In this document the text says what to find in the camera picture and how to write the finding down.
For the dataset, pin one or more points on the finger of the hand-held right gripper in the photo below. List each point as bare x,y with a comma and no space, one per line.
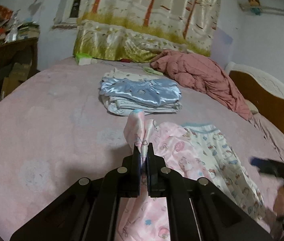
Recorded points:
264,165

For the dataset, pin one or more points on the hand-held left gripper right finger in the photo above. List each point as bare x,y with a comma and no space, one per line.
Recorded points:
152,170

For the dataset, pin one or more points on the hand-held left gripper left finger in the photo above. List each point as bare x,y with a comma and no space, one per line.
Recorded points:
137,165

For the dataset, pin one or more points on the pink printed pants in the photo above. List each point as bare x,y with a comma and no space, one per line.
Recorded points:
177,150

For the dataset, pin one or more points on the white printed pants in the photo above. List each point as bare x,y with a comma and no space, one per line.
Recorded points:
222,153

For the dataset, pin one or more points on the pink pillow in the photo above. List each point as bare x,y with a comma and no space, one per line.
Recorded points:
269,130

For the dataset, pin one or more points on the beige pillow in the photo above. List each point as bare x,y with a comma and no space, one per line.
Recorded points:
252,108

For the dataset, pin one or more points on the stack of folded clothes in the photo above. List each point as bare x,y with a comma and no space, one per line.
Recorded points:
121,106

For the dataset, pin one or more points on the white and brown headboard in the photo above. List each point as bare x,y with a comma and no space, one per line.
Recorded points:
269,100

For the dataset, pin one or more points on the green scissors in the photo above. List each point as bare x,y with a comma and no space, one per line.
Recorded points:
152,71

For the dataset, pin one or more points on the small red object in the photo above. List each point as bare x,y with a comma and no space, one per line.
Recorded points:
125,60

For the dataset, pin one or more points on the pink checked quilt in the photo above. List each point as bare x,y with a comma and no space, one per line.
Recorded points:
202,75

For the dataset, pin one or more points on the green tissue box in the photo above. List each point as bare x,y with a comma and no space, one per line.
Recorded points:
84,59

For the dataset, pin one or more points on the cardboard pieces under desk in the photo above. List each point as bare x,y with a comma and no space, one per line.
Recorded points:
14,77

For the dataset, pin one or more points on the tree print curtain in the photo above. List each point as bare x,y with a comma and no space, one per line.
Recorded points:
137,12

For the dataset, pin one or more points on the window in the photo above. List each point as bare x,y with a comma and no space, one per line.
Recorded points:
74,7

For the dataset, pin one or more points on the stack of books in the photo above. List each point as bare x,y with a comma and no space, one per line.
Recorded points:
29,31

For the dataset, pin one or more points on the dark wooden desk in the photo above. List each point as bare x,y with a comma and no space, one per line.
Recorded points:
6,50

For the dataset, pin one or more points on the clear spray bottle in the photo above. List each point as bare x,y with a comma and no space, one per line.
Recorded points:
12,34

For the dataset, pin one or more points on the red cardboard box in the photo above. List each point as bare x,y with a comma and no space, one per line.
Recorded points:
2,13

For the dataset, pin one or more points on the grey wall pipe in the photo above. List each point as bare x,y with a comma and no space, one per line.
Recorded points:
279,10

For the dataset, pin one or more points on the doll wall ornament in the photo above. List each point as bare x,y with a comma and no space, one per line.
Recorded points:
254,2

